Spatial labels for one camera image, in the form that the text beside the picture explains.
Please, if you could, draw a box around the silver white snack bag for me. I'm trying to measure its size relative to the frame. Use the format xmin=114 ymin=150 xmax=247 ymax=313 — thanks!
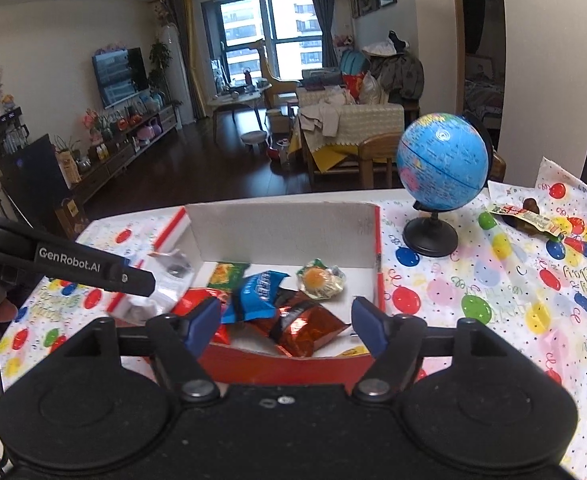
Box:
xmin=110 ymin=248 xmax=195 ymax=325

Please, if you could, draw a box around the yellow gold candy packet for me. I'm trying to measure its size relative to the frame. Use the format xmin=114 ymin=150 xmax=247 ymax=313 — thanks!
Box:
xmin=339 ymin=344 xmax=369 ymax=358

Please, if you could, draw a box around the red snack bag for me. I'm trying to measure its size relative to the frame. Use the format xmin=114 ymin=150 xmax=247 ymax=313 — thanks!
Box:
xmin=172 ymin=287 xmax=233 ymax=346

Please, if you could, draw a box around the green cracker packet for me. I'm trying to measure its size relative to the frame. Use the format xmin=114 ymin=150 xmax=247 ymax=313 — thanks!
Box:
xmin=207 ymin=261 xmax=250 ymax=292

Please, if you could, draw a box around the blue snack packet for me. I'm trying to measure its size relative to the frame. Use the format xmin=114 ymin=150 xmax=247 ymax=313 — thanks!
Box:
xmin=221 ymin=271 xmax=289 ymax=324

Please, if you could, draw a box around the copper foil snack bag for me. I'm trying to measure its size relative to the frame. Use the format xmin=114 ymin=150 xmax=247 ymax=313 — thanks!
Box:
xmin=250 ymin=292 xmax=350 ymax=358

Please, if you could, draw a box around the braised egg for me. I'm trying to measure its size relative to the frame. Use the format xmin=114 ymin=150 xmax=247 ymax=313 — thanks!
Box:
xmin=297 ymin=259 xmax=347 ymax=300

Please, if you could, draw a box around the black cookie packet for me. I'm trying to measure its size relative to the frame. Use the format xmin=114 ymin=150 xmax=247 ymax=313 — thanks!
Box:
xmin=269 ymin=289 xmax=307 ymax=342

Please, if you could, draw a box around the tv console shelf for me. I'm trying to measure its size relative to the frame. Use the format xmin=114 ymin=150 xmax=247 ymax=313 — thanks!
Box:
xmin=70 ymin=105 xmax=178 ymax=205

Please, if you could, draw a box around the red cardboard box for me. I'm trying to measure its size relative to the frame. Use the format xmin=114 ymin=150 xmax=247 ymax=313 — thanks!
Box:
xmin=108 ymin=200 xmax=387 ymax=388

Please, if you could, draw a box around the balloon pattern tablecloth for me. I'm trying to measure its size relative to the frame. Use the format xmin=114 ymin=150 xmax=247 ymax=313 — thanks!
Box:
xmin=0 ymin=156 xmax=587 ymax=480

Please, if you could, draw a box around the small white stool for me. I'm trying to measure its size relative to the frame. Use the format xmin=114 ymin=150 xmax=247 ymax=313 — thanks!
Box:
xmin=239 ymin=130 xmax=268 ymax=154

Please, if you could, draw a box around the blue desk globe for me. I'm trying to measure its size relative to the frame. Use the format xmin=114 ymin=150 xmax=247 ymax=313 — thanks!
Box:
xmin=397 ymin=113 xmax=493 ymax=258

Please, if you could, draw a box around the wooden chair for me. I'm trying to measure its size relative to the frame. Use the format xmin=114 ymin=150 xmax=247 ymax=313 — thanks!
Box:
xmin=357 ymin=132 xmax=402 ymax=190

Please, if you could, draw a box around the television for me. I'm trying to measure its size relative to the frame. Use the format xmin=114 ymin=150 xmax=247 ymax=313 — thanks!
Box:
xmin=92 ymin=48 xmax=149 ymax=108

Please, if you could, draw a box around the round coffee table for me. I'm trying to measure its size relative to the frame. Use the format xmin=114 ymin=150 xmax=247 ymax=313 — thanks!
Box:
xmin=207 ymin=84 xmax=272 ymax=143

